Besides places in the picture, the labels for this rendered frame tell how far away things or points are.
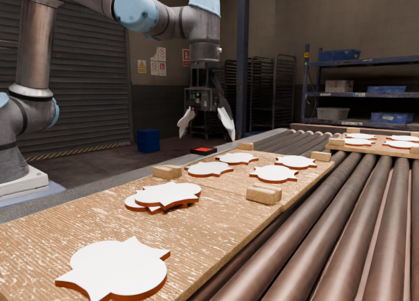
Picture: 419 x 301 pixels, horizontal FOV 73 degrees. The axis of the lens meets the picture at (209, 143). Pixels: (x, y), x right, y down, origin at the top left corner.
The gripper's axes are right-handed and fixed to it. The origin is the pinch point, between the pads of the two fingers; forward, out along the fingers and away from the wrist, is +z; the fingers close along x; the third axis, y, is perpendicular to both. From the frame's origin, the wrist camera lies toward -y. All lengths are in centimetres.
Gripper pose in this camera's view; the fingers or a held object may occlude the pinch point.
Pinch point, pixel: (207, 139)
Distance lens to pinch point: 76.8
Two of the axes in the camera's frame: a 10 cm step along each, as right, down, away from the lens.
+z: 0.0, 9.8, 1.9
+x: 9.5, 0.6, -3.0
